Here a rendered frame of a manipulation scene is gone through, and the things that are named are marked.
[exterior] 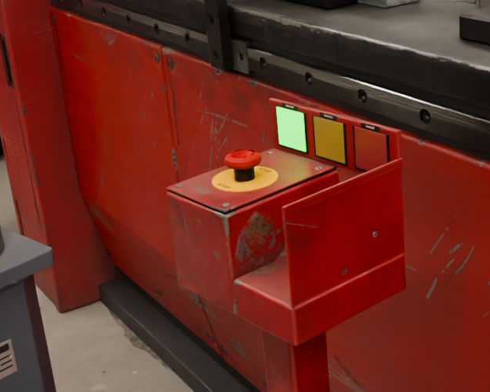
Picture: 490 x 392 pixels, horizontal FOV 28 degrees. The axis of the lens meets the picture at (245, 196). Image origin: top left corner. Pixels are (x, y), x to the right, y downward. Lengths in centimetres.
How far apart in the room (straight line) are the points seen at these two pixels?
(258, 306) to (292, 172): 16
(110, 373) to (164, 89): 74
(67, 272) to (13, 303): 153
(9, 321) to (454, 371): 57
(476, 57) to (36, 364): 56
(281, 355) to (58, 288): 146
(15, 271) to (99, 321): 152
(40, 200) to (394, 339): 126
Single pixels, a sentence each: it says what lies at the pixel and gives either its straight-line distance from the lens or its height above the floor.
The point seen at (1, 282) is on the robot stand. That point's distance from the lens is 94.
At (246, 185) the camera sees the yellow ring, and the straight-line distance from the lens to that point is 103.
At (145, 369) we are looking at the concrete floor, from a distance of 223.
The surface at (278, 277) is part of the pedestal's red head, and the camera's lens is 100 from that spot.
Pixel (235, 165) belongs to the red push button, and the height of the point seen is 80.
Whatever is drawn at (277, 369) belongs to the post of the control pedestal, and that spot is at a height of 57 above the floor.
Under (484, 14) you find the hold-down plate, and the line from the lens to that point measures 116.
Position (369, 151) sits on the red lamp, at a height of 81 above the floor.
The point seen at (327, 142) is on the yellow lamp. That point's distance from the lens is 106.
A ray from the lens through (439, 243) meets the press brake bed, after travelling 119.
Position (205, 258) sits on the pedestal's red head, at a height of 71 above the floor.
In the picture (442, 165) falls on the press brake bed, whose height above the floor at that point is 75.
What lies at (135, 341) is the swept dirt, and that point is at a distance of 234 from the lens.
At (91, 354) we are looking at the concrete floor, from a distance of 233.
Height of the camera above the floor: 116
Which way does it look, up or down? 22 degrees down
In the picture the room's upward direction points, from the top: 6 degrees counter-clockwise
